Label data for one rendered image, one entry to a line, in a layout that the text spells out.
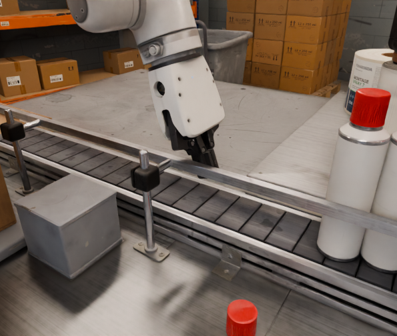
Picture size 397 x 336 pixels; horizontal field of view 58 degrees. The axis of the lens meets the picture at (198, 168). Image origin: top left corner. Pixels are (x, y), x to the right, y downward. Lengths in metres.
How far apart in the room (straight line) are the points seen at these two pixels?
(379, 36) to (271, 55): 1.60
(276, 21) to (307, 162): 3.37
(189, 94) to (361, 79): 0.58
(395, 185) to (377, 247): 0.08
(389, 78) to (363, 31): 4.57
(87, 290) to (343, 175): 0.34
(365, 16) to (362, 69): 4.25
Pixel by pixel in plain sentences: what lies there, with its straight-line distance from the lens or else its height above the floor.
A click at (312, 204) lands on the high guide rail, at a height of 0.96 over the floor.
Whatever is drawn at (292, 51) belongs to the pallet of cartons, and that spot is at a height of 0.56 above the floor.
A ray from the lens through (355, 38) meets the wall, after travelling 5.26.
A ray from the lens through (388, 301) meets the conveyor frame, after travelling 0.46.
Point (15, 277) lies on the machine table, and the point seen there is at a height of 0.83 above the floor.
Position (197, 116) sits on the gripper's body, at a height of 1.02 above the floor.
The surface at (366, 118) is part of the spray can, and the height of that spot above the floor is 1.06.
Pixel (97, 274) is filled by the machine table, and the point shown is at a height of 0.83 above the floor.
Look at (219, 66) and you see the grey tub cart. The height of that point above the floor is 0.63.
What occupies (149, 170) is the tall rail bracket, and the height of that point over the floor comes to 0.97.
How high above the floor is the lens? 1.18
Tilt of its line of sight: 28 degrees down
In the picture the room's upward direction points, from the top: straight up
